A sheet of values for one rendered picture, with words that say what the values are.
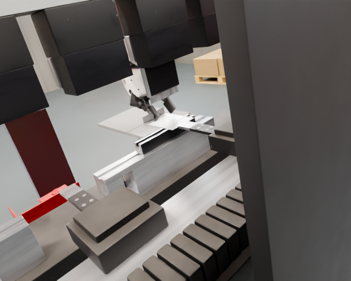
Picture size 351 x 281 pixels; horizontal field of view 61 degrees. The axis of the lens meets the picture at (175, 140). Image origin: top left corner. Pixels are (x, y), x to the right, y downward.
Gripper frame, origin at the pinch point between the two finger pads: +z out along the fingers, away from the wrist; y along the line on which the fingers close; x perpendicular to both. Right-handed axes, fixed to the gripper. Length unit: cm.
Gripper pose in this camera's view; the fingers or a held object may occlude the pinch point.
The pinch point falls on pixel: (162, 110)
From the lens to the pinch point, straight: 86.5
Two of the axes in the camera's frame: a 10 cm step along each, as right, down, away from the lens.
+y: 7.2, -4.2, 5.5
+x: -3.7, 4.4, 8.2
